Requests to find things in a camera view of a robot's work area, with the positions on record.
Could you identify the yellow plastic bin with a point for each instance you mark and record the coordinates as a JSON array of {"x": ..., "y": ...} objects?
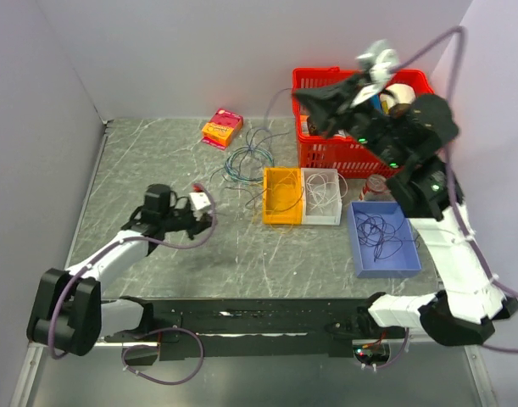
[{"x": 282, "y": 196}]

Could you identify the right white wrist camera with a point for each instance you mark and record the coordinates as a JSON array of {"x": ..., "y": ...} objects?
[{"x": 375, "y": 63}]

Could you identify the red plastic shopping basket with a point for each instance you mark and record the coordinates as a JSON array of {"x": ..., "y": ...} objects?
[{"x": 344, "y": 154}]

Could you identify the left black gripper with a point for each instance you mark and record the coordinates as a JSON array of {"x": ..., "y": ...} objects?
[{"x": 197, "y": 225}]

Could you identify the pink orange small box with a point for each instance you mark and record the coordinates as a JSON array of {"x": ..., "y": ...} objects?
[{"x": 220, "y": 130}]

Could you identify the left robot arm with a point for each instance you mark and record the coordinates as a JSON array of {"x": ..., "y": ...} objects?
[{"x": 68, "y": 315}]

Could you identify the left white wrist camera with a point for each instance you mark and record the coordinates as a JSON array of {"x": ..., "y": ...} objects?
[{"x": 200, "y": 201}]

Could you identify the red soda can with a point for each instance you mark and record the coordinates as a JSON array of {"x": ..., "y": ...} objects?
[{"x": 375, "y": 189}]

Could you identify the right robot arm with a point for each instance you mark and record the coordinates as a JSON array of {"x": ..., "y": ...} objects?
[{"x": 465, "y": 310}]

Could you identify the aluminium rail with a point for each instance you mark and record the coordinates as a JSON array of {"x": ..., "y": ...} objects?
[{"x": 77, "y": 343}]

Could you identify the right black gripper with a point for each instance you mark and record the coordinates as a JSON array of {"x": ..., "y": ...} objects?
[{"x": 331, "y": 103}]

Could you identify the white plastic bin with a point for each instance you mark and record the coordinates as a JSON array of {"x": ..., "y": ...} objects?
[{"x": 322, "y": 199}]

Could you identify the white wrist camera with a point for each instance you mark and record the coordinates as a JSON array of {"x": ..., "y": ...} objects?
[
  {"x": 200, "y": 201},
  {"x": 375, "y": 63}
]

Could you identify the white paper roll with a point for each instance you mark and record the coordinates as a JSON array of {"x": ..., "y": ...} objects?
[{"x": 397, "y": 93}]

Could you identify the blue plastic tray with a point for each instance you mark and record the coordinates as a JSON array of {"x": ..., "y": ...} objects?
[{"x": 382, "y": 241}]

